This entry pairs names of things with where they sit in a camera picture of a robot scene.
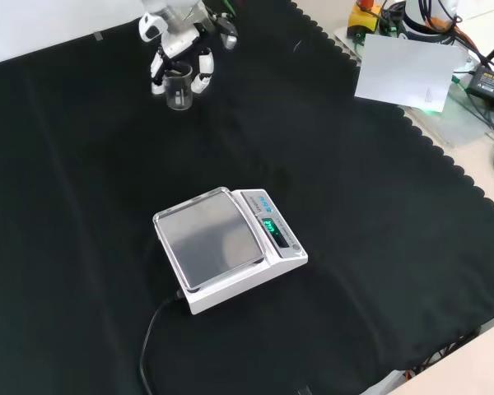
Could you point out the white electronic balance steel pan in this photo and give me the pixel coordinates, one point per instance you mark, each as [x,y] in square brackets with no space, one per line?
[230,263]

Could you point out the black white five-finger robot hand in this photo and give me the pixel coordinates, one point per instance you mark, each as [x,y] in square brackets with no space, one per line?
[177,41]

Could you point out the yellow stop button box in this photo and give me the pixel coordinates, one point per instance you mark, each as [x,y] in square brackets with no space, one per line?
[364,16]

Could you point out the clear acrylic plate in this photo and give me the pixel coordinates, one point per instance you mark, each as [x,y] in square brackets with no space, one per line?
[457,123]

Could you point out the black bench cloth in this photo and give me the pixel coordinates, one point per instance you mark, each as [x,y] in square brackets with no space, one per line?
[107,205]

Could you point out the grey cloth clip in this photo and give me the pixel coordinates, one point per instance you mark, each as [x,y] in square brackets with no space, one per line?
[99,36]

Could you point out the white corrugated board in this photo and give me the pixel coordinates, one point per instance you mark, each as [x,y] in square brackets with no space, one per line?
[348,43]

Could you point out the small clear glass beaker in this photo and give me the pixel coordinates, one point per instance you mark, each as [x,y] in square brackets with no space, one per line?
[178,92]

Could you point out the black power adapter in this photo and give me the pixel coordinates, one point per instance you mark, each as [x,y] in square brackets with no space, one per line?
[490,86]

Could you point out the pale standing board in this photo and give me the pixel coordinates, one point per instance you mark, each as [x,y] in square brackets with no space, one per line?
[33,24]

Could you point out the white paper sheet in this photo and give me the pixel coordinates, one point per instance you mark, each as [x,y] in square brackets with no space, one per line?
[407,70]

